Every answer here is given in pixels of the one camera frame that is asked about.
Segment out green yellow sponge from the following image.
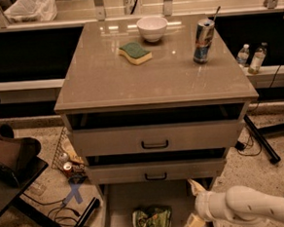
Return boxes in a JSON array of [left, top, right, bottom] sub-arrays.
[[118, 42, 153, 65]]

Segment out black table leg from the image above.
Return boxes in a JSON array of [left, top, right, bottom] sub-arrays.
[[244, 115, 281, 165]]

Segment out yellowish drink bottle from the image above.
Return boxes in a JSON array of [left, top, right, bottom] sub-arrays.
[[247, 42, 267, 74]]

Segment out red soda can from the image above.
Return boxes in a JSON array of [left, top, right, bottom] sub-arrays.
[[63, 162, 73, 177]]

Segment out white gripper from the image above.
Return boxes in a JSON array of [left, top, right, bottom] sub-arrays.
[[184, 178, 214, 227]]

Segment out blue silver energy drink can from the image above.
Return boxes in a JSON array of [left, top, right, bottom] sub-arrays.
[[193, 19, 215, 63]]

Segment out black desk base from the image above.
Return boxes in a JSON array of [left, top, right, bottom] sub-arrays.
[[13, 197, 100, 227]]

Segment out middle grey drawer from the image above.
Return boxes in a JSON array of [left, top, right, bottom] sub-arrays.
[[86, 158, 226, 185]]

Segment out green jalapeno chip bag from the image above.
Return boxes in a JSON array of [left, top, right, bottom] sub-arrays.
[[131, 206, 172, 227]]

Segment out clear water bottle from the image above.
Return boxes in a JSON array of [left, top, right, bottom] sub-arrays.
[[236, 44, 250, 67]]

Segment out black chair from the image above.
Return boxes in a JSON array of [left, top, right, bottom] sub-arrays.
[[0, 124, 47, 217]]

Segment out white bowl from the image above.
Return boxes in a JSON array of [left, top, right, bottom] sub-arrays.
[[137, 17, 168, 43]]

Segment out top grey drawer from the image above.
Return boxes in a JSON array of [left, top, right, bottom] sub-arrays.
[[67, 121, 244, 157]]

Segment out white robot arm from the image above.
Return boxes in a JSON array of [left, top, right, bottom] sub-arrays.
[[184, 179, 284, 227]]

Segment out blue tape cross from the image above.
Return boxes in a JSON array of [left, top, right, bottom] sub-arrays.
[[62, 183, 83, 205]]

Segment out open bottom drawer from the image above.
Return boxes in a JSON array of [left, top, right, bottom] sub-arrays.
[[97, 176, 218, 227]]

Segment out black floor cables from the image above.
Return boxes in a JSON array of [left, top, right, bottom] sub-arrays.
[[21, 186, 101, 227]]

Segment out grey drawer cabinet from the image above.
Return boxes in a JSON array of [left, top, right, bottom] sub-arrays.
[[54, 15, 257, 227]]

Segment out white plastic bag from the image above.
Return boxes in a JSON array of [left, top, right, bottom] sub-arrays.
[[4, 0, 57, 23]]

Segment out wire basket with items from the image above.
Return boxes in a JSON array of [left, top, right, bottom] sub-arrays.
[[52, 128, 86, 178]]

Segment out grey drawer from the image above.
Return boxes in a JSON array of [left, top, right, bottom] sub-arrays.
[[67, 121, 244, 157], [86, 158, 226, 185]]

